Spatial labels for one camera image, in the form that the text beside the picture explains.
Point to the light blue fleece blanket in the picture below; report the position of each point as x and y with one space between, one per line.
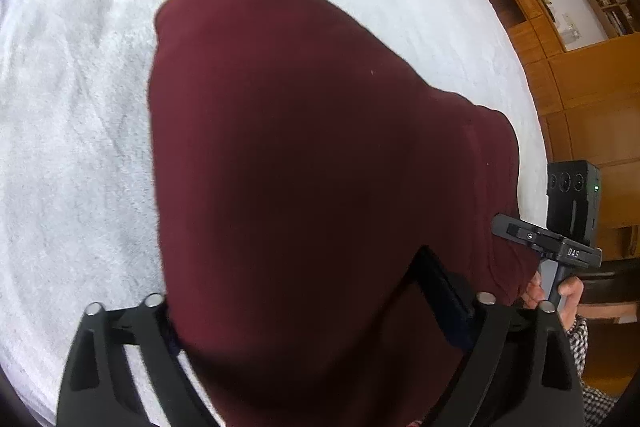
75 107

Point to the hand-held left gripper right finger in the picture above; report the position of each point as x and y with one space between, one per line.
445 297

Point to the wooden cabinet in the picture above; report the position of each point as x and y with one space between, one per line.
590 107

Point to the person's right hand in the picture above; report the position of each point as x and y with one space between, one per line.
570 297

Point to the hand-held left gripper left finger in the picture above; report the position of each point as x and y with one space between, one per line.
162 347

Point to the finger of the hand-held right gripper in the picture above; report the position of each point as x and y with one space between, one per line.
515 234

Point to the maroon pants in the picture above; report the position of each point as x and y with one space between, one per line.
300 157

